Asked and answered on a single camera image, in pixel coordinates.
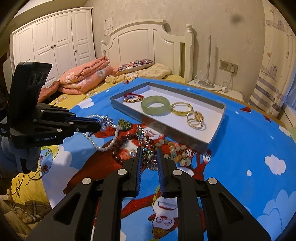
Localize multicolour stone bead bracelet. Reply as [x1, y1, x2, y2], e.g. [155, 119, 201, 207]
[154, 138, 193, 167]

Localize cream floral pillow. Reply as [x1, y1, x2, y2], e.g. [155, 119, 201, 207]
[105, 63, 172, 84]

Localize green enamel gold pendant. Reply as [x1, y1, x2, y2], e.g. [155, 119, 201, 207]
[117, 119, 132, 131]

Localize thin gold bangle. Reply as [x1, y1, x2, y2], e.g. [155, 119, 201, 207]
[171, 102, 193, 116]

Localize white pearl necklace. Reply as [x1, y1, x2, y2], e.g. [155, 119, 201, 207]
[82, 114, 125, 153]

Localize white wooden headboard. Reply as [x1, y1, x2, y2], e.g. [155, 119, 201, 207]
[101, 19, 195, 83]

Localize folded pink quilt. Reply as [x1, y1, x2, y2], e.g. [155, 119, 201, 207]
[38, 57, 116, 102]

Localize striped cream curtain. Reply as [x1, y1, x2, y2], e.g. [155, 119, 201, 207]
[249, 1, 295, 117]

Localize pearl drop earring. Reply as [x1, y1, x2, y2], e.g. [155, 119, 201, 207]
[129, 149, 137, 158]

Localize blue cartoon cloud bedsheet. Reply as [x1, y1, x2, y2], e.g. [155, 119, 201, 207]
[41, 77, 295, 241]

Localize enamel flower brooch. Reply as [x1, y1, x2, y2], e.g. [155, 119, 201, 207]
[136, 125, 158, 171]

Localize wall power socket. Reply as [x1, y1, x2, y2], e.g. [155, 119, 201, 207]
[219, 60, 238, 74]

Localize white nightstand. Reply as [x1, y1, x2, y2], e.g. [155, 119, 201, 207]
[188, 80, 244, 102]

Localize embroidered patterned pillow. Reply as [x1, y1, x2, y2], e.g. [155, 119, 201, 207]
[117, 59, 154, 74]

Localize gloved left hand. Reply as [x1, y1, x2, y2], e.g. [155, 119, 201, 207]
[1, 136, 41, 177]

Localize red cord gold bead bracelet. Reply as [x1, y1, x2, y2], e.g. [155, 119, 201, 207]
[123, 92, 145, 104]

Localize grey shallow cardboard box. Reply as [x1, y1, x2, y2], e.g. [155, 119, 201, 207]
[110, 78, 226, 153]

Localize white charger with cable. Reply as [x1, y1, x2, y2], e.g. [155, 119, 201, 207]
[221, 65, 235, 93]

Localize gold triple ring bangles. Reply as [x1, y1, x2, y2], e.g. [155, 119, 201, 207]
[186, 111, 204, 130]

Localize white wardrobe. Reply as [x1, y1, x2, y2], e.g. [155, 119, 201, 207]
[10, 6, 96, 86]

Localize dark red bead bracelet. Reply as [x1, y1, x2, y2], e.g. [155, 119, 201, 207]
[111, 133, 158, 165]

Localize green jade bangle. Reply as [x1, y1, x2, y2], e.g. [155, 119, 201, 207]
[141, 95, 171, 116]

